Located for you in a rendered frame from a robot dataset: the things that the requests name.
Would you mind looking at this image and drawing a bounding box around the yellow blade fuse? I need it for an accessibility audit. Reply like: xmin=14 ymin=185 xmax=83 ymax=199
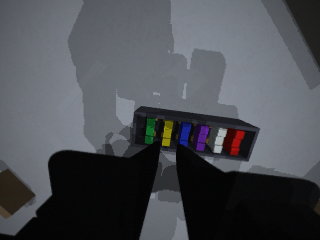
xmin=162 ymin=120 xmax=173 ymax=146

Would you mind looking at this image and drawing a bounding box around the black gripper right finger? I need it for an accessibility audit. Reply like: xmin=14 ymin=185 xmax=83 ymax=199
xmin=176 ymin=144 xmax=320 ymax=240

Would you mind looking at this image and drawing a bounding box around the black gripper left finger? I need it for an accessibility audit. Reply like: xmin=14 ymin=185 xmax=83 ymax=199
xmin=48 ymin=141 xmax=161 ymax=240

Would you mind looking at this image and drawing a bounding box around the green fuse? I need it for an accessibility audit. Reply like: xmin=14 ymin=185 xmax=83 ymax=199
xmin=145 ymin=117 xmax=156 ymax=144

